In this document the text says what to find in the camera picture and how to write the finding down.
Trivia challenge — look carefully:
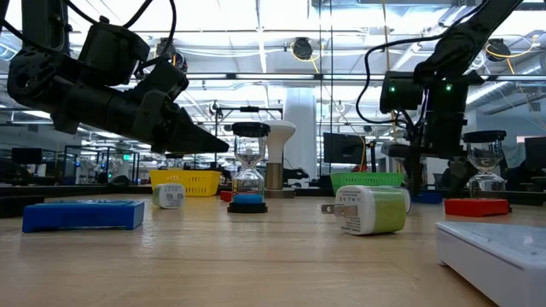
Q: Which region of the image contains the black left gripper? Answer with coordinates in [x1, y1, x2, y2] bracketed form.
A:
[57, 83, 230, 154]

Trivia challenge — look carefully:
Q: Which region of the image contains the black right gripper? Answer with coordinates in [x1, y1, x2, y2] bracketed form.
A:
[404, 80, 468, 195]

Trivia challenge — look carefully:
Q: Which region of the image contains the dark blue rectangular box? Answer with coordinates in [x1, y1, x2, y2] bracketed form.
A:
[411, 190, 444, 205]

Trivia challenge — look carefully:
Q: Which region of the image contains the pale wall charger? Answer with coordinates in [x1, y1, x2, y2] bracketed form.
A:
[152, 182, 186, 210]

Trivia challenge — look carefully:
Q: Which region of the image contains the orange sand hourglass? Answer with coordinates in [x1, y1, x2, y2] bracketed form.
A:
[462, 130, 508, 200]

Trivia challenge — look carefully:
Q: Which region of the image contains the red rectangular box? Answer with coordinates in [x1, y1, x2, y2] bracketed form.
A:
[443, 197, 512, 218]

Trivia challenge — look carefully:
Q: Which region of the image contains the blue sand hourglass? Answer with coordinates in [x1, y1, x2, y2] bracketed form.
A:
[226, 121, 271, 215]

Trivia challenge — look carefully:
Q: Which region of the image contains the white sand hourglass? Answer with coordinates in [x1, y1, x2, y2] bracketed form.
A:
[164, 152, 185, 171]

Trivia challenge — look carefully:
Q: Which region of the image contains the person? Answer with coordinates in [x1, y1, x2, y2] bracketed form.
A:
[441, 156, 470, 198]

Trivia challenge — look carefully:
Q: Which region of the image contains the yellow plastic basket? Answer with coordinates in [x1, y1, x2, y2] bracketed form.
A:
[148, 169, 223, 198]

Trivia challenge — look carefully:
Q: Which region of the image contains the green plastic basket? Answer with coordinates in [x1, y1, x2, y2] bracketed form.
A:
[329, 171, 406, 195]

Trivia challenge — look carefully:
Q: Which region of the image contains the black background monitor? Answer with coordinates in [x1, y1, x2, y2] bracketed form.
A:
[322, 132, 366, 165]

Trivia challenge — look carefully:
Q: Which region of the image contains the white bulb lamp brass base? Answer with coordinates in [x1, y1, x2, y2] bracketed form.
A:
[255, 119, 297, 200]

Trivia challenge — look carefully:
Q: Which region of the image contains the black background device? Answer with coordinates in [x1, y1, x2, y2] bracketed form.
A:
[282, 167, 310, 181]

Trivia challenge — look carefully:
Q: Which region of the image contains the white rectangular box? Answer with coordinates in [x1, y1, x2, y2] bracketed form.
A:
[434, 220, 546, 307]

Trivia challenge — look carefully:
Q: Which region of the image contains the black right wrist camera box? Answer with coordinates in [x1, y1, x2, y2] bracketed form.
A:
[380, 142, 413, 160]

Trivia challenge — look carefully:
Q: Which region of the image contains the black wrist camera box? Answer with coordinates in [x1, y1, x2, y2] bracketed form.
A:
[136, 59, 190, 103]
[380, 142, 413, 160]

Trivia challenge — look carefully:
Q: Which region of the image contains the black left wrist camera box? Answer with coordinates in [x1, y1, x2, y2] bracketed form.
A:
[136, 59, 190, 103]

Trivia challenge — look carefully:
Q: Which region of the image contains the thin yellow background cable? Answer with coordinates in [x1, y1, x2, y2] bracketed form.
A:
[359, 135, 369, 172]

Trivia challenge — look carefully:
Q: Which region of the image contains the black ceiling cable reel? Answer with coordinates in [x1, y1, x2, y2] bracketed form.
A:
[485, 38, 511, 61]
[291, 37, 315, 61]

